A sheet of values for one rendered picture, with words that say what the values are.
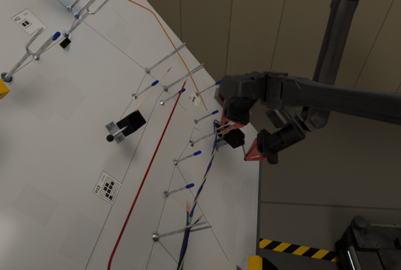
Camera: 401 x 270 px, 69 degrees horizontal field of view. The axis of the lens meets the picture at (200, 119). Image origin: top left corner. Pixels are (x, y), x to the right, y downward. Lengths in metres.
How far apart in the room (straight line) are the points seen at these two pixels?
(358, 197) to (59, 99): 2.10
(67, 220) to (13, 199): 0.09
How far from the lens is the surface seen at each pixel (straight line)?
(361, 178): 2.49
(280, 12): 2.50
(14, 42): 0.63
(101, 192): 0.59
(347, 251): 1.86
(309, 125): 0.86
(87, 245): 0.56
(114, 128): 0.63
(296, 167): 2.36
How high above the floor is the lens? 1.74
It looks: 42 degrees down
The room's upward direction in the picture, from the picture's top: 1 degrees clockwise
